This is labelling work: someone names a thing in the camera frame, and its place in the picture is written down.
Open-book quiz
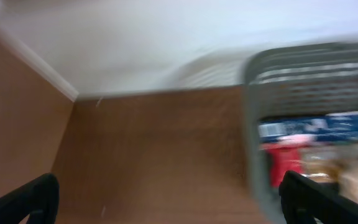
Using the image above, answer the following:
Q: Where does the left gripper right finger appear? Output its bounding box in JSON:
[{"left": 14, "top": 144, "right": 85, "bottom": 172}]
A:
[{"left": 278, "top": 170, "right": 358, "bottom": 224}]

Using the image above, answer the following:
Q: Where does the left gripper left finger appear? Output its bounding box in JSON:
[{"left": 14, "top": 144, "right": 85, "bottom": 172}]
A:
[{"left": 0, "top": 173, "right": 60, "bottom": 224}]

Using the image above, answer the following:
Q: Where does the orange spaghetti packet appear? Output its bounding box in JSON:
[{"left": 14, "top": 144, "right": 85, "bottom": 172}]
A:
[{"left": 261, "top": 141, "right": 341, "bottom": 187}]

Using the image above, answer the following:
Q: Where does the beige snack bag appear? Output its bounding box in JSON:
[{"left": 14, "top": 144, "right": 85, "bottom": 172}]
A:
[{"left": 300, "top": 144, "right": 358, "bottom": 203}]

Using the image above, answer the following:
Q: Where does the blue pasta box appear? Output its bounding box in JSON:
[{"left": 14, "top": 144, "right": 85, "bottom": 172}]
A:
[{"left": 259, "top": 111, "right": 358, "bottom": 142}]

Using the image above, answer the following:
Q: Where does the grey plastic shopping basket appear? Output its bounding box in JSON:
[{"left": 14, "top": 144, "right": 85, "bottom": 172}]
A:
[{"left": 242, "top": 42, "right": 358, "bottom": 223}]

